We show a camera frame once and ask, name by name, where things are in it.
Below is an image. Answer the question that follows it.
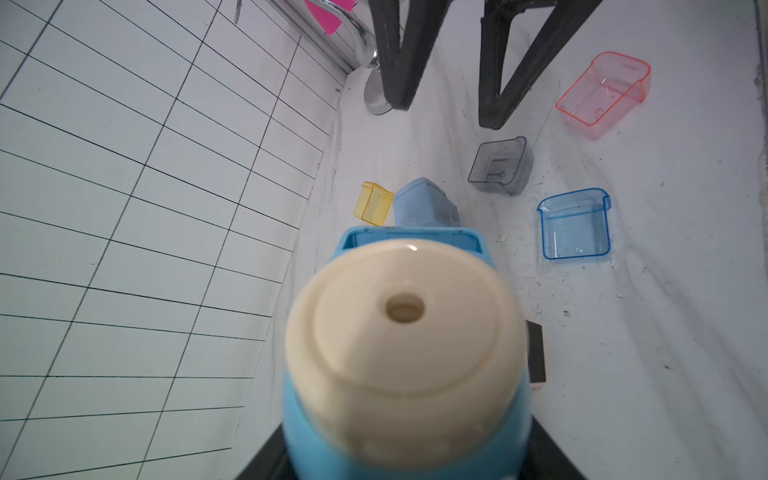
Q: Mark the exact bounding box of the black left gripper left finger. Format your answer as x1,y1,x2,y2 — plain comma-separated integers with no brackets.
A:
236,425,288,480

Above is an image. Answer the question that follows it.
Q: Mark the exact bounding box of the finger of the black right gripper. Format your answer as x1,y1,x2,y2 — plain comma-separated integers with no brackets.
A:
369,0,451,110
478,0,601,130

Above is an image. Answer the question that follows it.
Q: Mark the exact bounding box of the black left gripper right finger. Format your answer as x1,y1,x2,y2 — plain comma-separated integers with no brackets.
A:
527,418,586,480

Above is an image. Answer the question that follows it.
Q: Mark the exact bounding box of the clear blue sharpener tray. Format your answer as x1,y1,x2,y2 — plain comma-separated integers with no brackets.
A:
537,188,612,260

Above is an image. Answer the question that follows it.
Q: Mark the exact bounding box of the pink pencil sharpener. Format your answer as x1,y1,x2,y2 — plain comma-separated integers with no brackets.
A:
526,321,547,385

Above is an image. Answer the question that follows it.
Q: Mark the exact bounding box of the clear yellow sharpener tray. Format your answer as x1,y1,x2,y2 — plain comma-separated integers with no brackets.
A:
353,181,394,226

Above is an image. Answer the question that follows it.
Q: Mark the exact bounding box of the clear grey sharpener tray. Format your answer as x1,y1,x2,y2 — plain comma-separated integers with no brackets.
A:
468,136,534,196

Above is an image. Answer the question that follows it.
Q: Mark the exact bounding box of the chrome cup holder stand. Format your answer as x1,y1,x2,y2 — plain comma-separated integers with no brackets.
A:
269,0,392,115

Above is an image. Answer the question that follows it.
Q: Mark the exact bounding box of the magenta plastic goblet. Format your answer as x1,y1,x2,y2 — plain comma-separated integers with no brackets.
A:
304,0,356,35

